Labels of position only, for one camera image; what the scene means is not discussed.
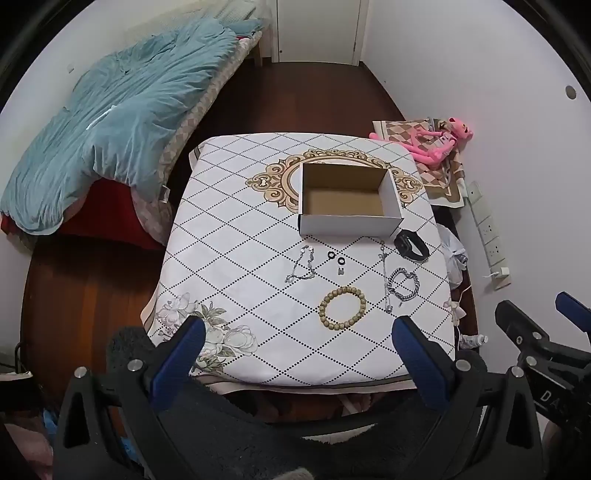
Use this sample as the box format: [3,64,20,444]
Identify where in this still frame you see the pink plush toy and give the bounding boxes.
[368,115,476,166]

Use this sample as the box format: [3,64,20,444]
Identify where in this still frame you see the white plastic bag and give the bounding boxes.
[438,225,468,289]

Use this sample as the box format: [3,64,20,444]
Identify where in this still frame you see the long thin silver necklace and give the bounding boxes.
[379,242,396,315]

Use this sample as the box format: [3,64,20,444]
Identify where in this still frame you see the white door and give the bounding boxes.
[276,0,362,64]

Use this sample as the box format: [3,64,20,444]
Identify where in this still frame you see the thin silver chain bracelet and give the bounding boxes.
[285,246,317,284]

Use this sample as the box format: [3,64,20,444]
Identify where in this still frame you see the chunky silver chain bracelet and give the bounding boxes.
[387,268,420,305]

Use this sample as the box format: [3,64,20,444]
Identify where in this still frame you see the cardboard box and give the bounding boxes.
[298,161,404,239]

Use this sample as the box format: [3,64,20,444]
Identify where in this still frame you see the dark fleece clothing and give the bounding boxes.
[106,325,462,480]

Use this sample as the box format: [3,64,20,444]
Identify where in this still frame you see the white power strip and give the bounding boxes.
[466,180,513,291]

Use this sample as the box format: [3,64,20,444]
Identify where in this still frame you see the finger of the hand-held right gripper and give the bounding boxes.
[495,300,552,357]
[555,291,591,344]

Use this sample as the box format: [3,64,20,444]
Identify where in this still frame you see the light blue blanket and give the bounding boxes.
[0,23,241,234]
[0,0,265,250]

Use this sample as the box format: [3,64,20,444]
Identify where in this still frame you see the wooden bead bracelet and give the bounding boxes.
[318,286,368,331]

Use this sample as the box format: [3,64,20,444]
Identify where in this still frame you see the brown checked cushion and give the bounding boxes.
[373,117,470,209]

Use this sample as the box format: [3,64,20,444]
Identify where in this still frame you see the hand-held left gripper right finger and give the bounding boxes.
[392,315,546,480]

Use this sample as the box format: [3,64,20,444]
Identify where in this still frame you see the diamond pattern tablecloth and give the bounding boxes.
[141,134,458,385]

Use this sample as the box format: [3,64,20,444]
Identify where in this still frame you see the black smart band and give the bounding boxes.
[394,228,430,263]

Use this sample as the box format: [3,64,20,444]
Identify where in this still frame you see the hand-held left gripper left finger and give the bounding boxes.
[53,315,208,480]

